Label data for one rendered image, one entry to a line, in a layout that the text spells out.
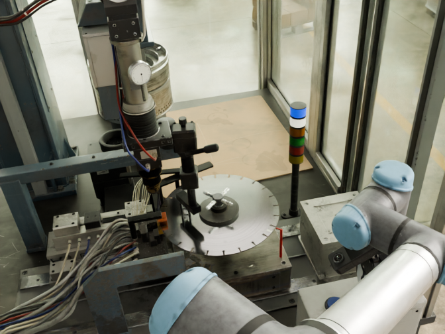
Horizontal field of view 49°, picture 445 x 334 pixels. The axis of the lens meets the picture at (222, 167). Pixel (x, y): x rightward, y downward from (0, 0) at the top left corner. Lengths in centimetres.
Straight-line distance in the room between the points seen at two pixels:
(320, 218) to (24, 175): 84
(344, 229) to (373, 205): 7
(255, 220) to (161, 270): 29
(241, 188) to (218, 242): 22
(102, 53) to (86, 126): 113
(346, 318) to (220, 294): 16
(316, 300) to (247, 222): 27
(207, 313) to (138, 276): 60
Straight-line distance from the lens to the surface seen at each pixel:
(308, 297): 121
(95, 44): 110
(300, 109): 137
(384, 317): 71
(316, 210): 143
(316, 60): 170
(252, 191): 140
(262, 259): 135
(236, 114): 214
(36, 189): 183
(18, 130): 170
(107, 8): 100
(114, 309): 129
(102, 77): 113
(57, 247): 154
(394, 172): 96
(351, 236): 89
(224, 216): 131
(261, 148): 192
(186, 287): 64
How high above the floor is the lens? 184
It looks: 37 degrees down
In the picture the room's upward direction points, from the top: 4 degrees counter-clockwise
